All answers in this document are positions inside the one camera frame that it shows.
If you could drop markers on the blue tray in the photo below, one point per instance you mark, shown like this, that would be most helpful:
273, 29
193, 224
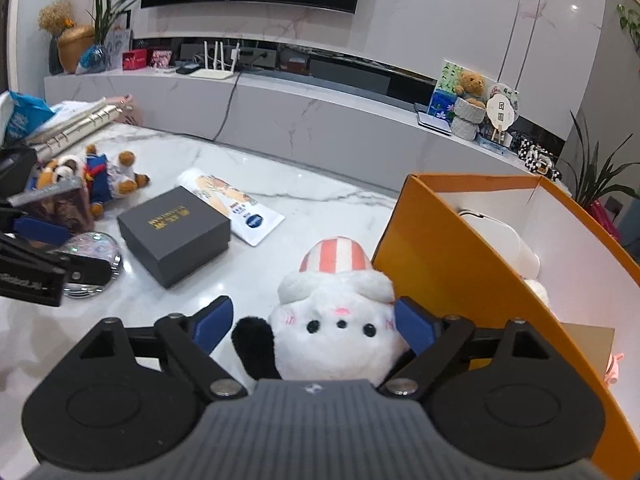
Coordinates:
495, 144

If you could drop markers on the blue glass vase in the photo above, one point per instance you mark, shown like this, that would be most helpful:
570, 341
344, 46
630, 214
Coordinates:
92, 59

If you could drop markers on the pink shopping bag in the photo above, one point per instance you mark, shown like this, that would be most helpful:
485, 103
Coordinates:
606, 220

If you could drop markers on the dark phone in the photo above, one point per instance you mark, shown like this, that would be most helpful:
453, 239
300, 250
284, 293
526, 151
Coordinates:
186, 68

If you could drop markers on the potted long-leaf plant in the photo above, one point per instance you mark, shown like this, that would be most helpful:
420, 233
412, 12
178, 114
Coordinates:
595, 175

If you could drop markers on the white marble tv console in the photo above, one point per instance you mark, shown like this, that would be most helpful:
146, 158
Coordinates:
325, 115

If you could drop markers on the white oblong case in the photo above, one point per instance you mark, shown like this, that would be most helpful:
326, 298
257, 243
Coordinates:
505, 245

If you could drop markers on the dried yellow flowers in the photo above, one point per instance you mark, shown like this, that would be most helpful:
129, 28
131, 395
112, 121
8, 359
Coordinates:
55, 17

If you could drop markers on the small plush toys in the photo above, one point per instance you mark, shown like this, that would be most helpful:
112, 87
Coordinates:
65, 170

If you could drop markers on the pink card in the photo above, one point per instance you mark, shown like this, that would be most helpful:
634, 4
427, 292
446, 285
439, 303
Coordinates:
161, 58

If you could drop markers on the dark grey gift box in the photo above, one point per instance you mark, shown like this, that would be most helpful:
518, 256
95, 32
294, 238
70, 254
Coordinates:
175, 240

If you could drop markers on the dark vase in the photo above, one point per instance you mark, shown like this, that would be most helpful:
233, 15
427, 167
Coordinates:
55, 57

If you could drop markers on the hanging vine plant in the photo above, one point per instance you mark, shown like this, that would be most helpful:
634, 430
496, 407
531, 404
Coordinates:
631, 25

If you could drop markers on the picture frame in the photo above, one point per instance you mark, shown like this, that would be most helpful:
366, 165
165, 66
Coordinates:
120, 42

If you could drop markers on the orange cardboard box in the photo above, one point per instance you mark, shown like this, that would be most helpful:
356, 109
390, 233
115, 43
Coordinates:
475, 310

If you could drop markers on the black box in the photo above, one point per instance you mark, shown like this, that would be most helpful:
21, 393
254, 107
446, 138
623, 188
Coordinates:
15, 170

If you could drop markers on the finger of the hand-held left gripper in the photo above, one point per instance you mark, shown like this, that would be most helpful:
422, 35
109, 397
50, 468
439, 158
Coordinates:
90, 271
42, 232

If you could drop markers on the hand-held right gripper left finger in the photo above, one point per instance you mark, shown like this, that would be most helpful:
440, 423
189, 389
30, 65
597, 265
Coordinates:
215, 322

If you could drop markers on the cream fluffy plush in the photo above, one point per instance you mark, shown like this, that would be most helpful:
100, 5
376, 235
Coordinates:
537, 292

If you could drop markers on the grey knitted basket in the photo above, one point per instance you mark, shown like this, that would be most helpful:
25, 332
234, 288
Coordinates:
469, 111
466, 129

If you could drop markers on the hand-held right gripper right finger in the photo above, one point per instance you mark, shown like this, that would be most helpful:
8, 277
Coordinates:
415, 325

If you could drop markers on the round paper fan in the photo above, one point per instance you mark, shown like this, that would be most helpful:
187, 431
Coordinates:
502, 107

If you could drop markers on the pink wallet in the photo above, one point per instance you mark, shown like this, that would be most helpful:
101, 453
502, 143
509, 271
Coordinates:
612, 367

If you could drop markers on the black white checkered bag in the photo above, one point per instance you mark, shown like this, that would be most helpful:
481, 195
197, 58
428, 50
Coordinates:
540, 157

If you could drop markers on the sparkly round compact mirror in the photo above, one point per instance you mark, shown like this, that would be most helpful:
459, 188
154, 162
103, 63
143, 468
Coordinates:
100, 250

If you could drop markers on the red box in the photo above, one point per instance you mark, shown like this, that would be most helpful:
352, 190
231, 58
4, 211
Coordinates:
136, 59

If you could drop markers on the brown cardboard piece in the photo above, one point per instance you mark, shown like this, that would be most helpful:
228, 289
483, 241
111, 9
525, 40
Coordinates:
585, 350

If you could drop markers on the power strip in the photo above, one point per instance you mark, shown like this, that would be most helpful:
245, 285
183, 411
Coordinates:
250, 56

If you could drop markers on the painted picture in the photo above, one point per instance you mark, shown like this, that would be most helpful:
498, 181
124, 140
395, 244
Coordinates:
440, 90

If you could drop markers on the pink handbag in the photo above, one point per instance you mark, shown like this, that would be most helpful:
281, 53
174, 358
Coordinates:
131, 110

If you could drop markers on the white router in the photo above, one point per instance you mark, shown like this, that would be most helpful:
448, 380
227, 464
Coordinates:
212, 72

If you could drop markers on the white blue snack bag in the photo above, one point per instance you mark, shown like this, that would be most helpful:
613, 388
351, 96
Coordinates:
22, 117

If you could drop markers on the small brown bear plush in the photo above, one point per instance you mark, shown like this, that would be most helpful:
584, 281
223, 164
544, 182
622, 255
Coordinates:
129, 172

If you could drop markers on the brown teddy bear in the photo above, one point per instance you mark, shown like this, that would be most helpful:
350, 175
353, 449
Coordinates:
471, 87

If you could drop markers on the printed card box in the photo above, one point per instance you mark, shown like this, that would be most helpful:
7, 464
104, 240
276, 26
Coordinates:
60, 205

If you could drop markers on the green leafy plant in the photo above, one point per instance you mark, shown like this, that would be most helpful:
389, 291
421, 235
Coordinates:
107, 15

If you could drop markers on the golden round vase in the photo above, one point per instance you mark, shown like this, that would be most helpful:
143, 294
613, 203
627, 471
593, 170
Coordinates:
75, 47

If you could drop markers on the grey laptop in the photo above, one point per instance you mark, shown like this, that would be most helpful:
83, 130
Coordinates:
432, 121

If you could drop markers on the white cream tube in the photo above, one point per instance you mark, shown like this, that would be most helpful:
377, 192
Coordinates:
235, 210

